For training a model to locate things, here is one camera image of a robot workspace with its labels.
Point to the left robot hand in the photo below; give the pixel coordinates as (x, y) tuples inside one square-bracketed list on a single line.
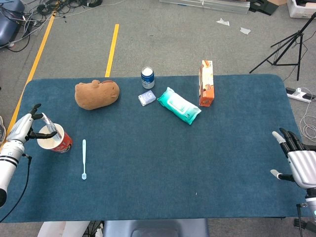
[(21, 128)]

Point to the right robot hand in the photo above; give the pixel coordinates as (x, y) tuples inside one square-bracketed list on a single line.
[(303, 168)]

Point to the white toothpaste tube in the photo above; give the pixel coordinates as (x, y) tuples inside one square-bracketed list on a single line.
[(50, 124)]

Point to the light blue toothbrush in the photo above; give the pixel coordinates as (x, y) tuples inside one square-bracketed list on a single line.
[(84, 153)]

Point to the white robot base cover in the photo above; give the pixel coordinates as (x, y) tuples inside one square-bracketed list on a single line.
[(61, 229)]

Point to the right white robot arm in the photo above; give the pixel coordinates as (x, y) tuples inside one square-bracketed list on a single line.
[(311, 202)]

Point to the grey sneaker shoe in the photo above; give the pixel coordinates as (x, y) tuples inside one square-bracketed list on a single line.
[(2, 128)]

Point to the red paper noodle cup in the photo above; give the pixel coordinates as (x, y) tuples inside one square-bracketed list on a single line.
[(64, 143)]

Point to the white power strip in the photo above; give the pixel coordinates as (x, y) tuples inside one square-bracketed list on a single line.
[(298, 93)]

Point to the brown capybara plush toy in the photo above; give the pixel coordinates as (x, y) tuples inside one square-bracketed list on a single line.
[(96, 95)]

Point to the dark blue machine body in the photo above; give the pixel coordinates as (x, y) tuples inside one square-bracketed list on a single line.
[(7, 27)]

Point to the short yellow floor tape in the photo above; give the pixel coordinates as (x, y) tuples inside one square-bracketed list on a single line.
[(112, 49)]

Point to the orange cardboard snack box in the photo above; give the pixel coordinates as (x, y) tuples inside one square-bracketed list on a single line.
[(207, 86)]

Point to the small purple tissue pack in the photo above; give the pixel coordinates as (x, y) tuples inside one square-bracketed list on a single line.
[(147, 98)]

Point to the black tripod stand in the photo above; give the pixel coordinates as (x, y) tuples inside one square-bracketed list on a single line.
[(300, 34)]

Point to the blue and white drink can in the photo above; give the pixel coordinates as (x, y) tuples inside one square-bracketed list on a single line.
[(147, 79)]

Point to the green wet wipes pack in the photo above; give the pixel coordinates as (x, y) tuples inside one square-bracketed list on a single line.
[(179, 106)]

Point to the blue table cloth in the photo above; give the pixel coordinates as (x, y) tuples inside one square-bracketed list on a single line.
[(158, 160)]

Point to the white crumpled paper scrap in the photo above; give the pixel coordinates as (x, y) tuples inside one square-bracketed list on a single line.
[(223, 22), (245, 30)]

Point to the white plastic crate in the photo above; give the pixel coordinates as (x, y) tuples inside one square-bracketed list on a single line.
[(300, 10)]

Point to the blue grey chair seat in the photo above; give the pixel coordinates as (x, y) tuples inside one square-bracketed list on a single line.
[(155, 228)]

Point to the flat brown cardboard piece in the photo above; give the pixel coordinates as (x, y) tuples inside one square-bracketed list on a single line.
[(277, 2)]

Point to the aluminium profile rails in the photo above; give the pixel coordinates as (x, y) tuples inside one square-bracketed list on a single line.
[(222, 6)]

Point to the black metal bracket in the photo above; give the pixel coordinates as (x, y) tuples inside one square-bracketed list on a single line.
[(263, 7)]

